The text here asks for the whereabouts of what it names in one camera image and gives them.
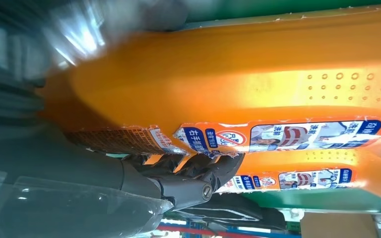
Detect red pole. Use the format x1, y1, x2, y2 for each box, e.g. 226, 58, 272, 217
157, 225, 267, 238

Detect blue metal rack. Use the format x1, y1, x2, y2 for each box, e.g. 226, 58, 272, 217
157, 221, 301, 238

